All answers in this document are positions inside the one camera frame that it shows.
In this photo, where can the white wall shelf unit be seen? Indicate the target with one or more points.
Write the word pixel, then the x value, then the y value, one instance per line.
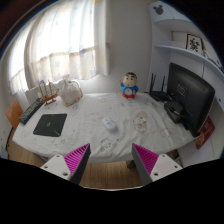
pixel 169 36

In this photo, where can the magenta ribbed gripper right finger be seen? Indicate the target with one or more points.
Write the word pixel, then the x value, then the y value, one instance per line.
pixel 152 167

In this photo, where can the framed calligraphy picture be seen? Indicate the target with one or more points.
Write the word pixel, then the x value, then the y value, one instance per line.
pixel 194 43

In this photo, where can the black monitor stand base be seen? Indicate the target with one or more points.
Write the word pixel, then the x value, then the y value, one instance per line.
pixel 176 111

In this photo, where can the black computer monitor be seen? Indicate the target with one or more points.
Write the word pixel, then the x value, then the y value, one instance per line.
pixel 195 95

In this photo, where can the red decorative hanging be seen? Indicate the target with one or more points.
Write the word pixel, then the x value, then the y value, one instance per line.
pixel 205 133

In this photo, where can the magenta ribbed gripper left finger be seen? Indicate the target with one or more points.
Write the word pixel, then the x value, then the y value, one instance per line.
pixel 70 166

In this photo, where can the cartoon boy figurine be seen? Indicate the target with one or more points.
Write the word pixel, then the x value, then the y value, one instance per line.
pixel 129 85

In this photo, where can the orange wooden chair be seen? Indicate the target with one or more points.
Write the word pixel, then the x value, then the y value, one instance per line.
pixel 13 113

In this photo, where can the white cloth bag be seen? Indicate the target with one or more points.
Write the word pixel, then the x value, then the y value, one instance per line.
pixel 70 92

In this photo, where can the white patterned tablecloth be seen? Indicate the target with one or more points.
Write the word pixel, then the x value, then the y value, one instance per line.
pixel 141 120

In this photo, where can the white computer mouse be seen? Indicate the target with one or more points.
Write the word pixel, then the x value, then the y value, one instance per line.
pixel 109 124

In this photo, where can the white sheer curtain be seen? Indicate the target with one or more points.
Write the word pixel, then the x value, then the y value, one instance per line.
pixel 70 39

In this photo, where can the black keyboard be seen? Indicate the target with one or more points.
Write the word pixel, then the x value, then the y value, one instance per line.
pixel 30 111

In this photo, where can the wooden model ship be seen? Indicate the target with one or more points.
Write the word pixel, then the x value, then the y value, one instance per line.
pixel 48 92

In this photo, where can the black wifi router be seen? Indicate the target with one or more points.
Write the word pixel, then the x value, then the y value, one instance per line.
pixel 158 95

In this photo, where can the black mouse pad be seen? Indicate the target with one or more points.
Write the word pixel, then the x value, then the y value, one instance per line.
pixel 50 125

